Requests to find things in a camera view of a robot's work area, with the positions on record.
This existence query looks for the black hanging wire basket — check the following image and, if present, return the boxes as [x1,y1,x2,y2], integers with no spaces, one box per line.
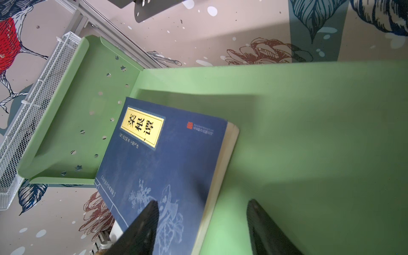
[109,0,183,23]

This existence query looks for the green wooden shelf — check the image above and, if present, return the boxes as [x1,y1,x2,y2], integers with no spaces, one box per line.
[18,36,408,255]

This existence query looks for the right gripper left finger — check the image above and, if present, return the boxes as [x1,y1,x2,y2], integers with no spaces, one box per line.
[105,200,159,255]

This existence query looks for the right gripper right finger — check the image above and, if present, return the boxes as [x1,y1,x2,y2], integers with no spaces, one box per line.
[246,199,302,255]

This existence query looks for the white mesh wall tray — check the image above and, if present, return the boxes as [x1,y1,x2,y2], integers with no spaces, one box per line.
[1,32,89,210]

